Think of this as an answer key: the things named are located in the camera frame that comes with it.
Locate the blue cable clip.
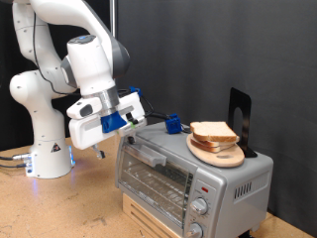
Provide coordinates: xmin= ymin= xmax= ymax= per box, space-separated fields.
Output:
xmin=129 ymin=85 xmax=143 ymax=98

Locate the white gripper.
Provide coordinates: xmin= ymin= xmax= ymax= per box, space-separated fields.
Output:
xmin=68 ymin=91 xmax=149 ymax=160

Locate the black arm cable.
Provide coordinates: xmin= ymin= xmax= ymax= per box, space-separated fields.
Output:
xmin=32 ymin=12 xmax=157 ymax=117

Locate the silver oven knob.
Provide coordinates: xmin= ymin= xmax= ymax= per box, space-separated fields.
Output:
xmin=190 ymin=196 xmax=209 ymax=216
xmin=185 ymin=221 xmax=204 ymax=238

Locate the black metal bookend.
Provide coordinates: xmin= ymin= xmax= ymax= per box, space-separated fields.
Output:
xmin=227 ymin=87 xmax=259 ymax=159

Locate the wire oven rack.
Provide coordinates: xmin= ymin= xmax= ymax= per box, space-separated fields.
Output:
xmin=123 ymin=165 xmax=193 ymax=217

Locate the grey base cable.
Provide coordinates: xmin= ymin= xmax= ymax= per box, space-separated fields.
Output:
xmin=0 ymin=152 xmax=33 ymax=163
xmin=0 ymin=162 xmax=28 ymax=170

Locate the glass oven door with handle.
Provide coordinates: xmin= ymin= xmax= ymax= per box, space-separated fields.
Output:
xmin=117 ymin=134 xmax=196 ymax=229

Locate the vertical metal pole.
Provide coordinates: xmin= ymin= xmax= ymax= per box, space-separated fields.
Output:
xmin=109 ymin=0 xmax=118 ymax=38

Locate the wooden crate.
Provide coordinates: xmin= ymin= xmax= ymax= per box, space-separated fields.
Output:
xmin=122 ymin=192 xmax=181 ymax=238

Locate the metal spatula with blue block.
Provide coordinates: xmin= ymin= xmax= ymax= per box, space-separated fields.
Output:
xmin=145 ymin=110 xmax=193 ymax=135

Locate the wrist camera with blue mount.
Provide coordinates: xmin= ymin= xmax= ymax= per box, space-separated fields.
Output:
xmin=100 ymin=110 xmax=149 ymax=139

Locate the round wooden cutting board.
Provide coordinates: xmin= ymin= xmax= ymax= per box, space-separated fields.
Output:
xmin=185 ymin=133 xmax=246 ymax=169

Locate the silver toaster oven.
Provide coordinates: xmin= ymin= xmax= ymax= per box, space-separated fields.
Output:
xmin=115 ymin=121 xmax=274 ymax=238

